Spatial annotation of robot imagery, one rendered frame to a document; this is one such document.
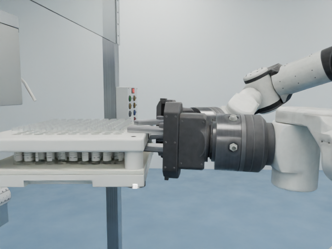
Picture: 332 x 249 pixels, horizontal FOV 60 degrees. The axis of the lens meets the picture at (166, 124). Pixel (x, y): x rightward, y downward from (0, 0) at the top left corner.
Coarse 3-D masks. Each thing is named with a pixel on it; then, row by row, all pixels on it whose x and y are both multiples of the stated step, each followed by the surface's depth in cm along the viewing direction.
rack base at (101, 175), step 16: (0, 160) 47; (144, 160) 47; (0, 176) 41; (16, 176) 41; (32, 176) 41; (48, 176) 41; (64, 176) 41; (80, 176) 41; (96, 176) 41; (112, 176) 41; (128, 176) 41; (144, 176) 41
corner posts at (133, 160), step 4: (148, 140) 62; (124, 152) 41; (128, 152) 41; (132, 152) 40; (136, 152) 41; (140, 152) 41; (124, 156) 42; (128, 156) 41; (132, 156) 41; (136, 156) 41; (140, 156) 41; (124, 160) 42; (128, 160) 41; (132, 160) 41; (136, 160) 41; (140, 160) 41; (124, 164) 42; (128, 164) 41; (132, 164) 41; (136, 164) 41; (140, 164) 41; (128, 168) 41; (132, 168) 41; (136, 168) 41; (140, 168) 41
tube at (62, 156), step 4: (56, 128) 44; (60, 128) 44; (64, 128) 44; (60, 132) 44; (64, 132) 44; (60, 152) 44; (64, 152) 44; (60, 156) 44; (64, 156) 44; (60, 160) 44; (64, 160) 44; (60, 164) 44
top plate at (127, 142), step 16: (0, 144) 40; (16, 144) 40; (32, 144) 40; (48, 144) 40; (64, 144) 40; (80, 144) 40; (96, 144) 40; (112, 144) 40; (128, 144) 40; (144, 144) 41
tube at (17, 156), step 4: (12, 128) 44; (16, 128) 44; (20, 128) 45; (12, 132) 44; (16, 132) 44; (20, 132) 45; (16, 152) 44; (20, 152) 45; (16, 156) 44; (20, 156) 45; (16, 160) 44; (20, 160) 45; (16, 164) 44
